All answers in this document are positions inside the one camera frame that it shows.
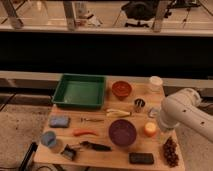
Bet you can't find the orange apple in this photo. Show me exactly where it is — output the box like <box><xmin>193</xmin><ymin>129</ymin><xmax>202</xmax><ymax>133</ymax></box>
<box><xmin>144</xmin><ymin>122</ymin><xmax>157</xmax><ymax>137</ymax></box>

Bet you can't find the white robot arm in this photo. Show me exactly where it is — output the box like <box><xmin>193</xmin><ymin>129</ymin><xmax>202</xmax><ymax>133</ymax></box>
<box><xmin>156</xmin><ymin>88</ymin><xmax>213</xmax><ymax>143</ymax></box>

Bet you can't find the bunch of red grapes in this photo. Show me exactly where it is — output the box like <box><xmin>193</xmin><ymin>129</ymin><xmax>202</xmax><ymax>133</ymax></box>
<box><xmin>163</xmin><ymin>137</ymin><xmax>179</xmax><ymax>167</ymax></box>

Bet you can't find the light blue cloth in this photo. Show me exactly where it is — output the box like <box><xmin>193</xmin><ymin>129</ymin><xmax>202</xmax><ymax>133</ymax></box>
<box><xmin>148</xmin><ymin>108</ymin><xmax>160</xmax><ymax>118</ymax></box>

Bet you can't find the black sponge block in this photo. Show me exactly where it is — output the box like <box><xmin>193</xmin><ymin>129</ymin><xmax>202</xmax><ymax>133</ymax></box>
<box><xmin>129</xmin><ymin>153</ymin><xmax>154</xmax><ymax>164</ymax></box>

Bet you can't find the metal cup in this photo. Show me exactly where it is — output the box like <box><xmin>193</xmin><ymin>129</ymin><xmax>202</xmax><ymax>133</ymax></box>
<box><xmin>134</xmin><ymin>98</ymin><xmax>145</xmax><ymax>113</ymax></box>

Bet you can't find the purple bowl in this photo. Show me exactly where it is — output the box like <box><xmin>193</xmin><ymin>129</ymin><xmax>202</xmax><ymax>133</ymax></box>
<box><xmin>108</xmin><ymin>119</ymin><xmax>137</xmax><ymax>147</ymax></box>

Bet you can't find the yellow banana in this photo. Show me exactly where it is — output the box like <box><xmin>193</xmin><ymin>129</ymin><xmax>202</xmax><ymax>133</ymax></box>
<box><xmin>106</xmin><ymin>109</ymin><xmax>131</xmax><ymax>118</ymax></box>

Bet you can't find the orange bowl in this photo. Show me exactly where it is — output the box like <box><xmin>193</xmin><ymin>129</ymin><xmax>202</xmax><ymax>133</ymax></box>
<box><xmin>112</xmin><ymin>81</ymin><xmax>132</xmax><ymax>98</ymax></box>

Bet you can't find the black marker tool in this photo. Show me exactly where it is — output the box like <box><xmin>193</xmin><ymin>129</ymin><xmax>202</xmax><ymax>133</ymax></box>
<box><xmin>80</xmin><ymin>141</ymin><xmax>111</xmax><ymax>151</ymax></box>

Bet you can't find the small metal utensil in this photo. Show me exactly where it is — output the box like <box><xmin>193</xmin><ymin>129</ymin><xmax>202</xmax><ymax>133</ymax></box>
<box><xmin>80</xmin><ymin>118</ymin><xmax>104</xmax><ymax>122</ymax></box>

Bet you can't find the orange carrot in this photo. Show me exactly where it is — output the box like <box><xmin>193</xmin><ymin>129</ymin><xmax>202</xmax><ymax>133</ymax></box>
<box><xmin>72</xmin><ymin>130</ymin><xmax>98</xmax><ymax>136</ymax></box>

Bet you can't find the black binder clip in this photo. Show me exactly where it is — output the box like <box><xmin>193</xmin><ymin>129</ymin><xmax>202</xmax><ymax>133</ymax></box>
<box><xmin>61</xmin><ymin>145</ymin><xmax>77</xmax><ymax>161</ymax></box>

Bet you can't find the green plastic tray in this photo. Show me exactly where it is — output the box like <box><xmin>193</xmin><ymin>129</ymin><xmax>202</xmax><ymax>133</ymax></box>
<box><xmin>52</xmin><ymin>74</ymin><xmax>106</xmax><ymax>109</ymax></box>

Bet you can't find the blue sponge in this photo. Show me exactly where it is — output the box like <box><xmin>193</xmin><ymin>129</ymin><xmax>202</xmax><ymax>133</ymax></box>
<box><xmin>49</xmin><ymin>116</ymin><xmax>70</xmax><ymax>128</ymax></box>

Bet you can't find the blue cup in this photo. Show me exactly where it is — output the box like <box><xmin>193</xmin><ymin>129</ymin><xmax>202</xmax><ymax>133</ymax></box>
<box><xmin>41</xmin><ymin>131</ymin><xmax>57</xmax><ymax>148</ymax></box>

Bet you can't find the black office chair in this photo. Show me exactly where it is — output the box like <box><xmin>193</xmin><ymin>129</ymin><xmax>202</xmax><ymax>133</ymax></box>
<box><xmin>121</xmin><ymin>0</ymin><xmax>159</xmax><ymax>28</ymax></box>

